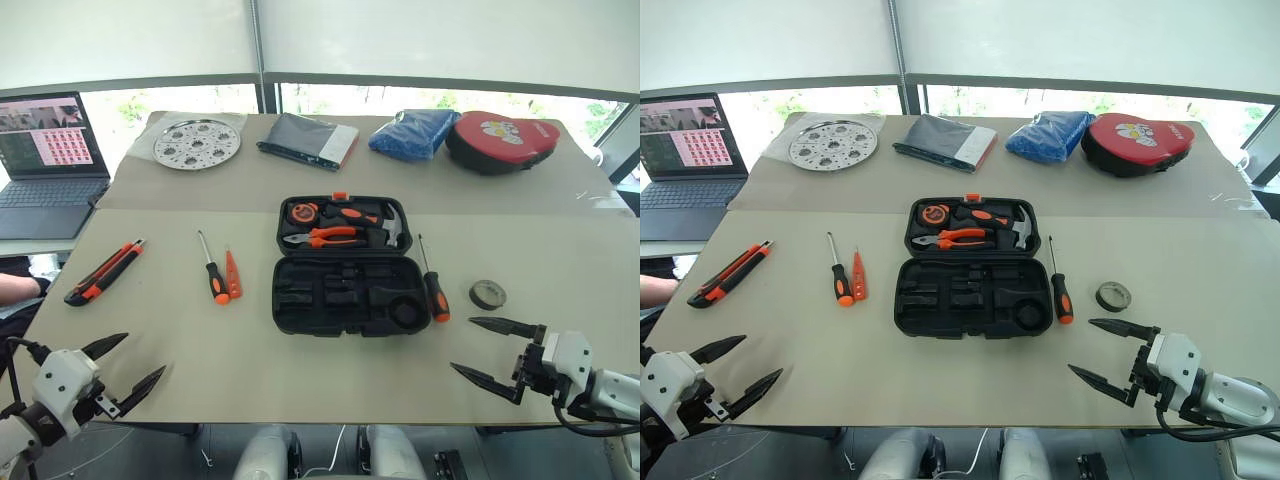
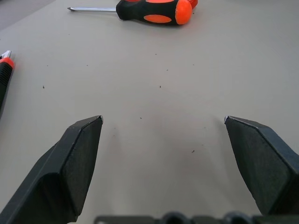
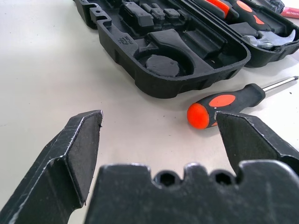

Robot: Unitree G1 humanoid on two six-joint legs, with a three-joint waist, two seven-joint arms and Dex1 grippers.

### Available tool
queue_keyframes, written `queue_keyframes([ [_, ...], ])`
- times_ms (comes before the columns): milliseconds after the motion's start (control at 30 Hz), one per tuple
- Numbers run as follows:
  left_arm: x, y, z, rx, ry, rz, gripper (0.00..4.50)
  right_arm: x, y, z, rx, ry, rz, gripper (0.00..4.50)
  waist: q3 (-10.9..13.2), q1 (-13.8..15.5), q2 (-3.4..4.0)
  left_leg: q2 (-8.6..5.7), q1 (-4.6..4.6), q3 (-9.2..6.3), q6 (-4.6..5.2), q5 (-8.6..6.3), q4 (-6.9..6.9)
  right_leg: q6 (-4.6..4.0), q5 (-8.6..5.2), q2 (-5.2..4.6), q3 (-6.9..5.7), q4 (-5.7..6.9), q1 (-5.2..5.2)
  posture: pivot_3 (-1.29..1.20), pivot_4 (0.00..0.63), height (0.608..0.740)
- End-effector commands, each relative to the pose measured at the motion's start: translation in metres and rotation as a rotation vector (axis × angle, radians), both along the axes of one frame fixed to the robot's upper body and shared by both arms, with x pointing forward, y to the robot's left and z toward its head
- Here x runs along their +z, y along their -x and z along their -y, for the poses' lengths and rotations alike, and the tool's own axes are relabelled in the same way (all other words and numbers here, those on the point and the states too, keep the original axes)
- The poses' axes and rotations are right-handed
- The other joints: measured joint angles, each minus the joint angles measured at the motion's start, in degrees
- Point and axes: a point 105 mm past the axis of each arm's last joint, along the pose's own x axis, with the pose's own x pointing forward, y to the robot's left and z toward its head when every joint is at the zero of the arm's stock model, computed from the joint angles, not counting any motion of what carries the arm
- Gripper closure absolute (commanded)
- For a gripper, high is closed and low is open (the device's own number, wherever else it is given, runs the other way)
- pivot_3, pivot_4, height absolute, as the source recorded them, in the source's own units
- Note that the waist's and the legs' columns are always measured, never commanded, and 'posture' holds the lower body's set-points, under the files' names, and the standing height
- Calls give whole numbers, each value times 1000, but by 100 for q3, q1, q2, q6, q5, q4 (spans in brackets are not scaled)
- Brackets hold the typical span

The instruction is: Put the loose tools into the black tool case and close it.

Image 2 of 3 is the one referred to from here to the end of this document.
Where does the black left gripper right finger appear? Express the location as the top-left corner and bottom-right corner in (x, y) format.
(224, 115), (299, 217)

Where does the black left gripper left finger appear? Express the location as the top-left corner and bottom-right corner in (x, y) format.
(0, 115), (104, 224)

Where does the orange black utility knife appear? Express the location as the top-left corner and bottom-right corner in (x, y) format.
(0, 50), (16, 119)

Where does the black orange handle screwdriver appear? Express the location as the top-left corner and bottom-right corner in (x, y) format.
(67, 0), (193, 26)

